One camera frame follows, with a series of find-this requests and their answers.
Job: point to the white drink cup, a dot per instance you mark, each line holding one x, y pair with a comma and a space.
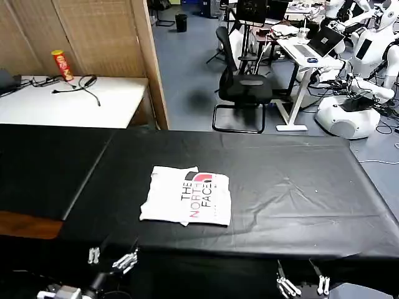
303, 33

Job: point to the red snack can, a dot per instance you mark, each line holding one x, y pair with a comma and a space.
63, 66

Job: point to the black table cover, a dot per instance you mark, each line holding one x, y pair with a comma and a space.
280, 193

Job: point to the black computer monitor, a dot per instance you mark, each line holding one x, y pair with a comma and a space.
260, 11

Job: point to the open dark laptop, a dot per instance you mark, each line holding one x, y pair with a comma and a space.
322, 42

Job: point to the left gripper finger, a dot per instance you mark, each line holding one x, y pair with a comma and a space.
126, 261
93, 255

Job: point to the wooden folding screen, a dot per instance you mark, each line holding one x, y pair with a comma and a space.
99, 34

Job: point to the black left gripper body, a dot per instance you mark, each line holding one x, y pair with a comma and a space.
101, 281

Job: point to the pale crumpled cloth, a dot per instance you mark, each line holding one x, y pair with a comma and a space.
284, 30

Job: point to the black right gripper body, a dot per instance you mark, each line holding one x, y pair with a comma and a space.
310, 292

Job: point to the black flat device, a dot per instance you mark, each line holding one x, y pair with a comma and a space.
7, 82

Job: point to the black office chair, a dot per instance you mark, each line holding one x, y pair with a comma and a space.
246, 88

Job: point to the blue computer mouse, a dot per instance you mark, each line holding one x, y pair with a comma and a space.
312, 60

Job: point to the black metal stand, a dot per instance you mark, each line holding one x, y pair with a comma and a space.
249, 50

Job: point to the black trash bin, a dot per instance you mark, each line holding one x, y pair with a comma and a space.
180, 22

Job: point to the white standing desk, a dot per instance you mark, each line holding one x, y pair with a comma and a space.
311, 59

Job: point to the white side table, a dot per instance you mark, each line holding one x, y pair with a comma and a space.
68, 106

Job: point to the brown wooden board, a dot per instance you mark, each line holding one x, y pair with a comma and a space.
28, 225

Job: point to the white printed t-shirt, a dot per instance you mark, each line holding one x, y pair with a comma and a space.
187, 199

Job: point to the white humanoid robot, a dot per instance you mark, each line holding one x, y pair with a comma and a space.
374, 46

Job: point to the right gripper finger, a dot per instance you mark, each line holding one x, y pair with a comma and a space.
287, 285
322, 285

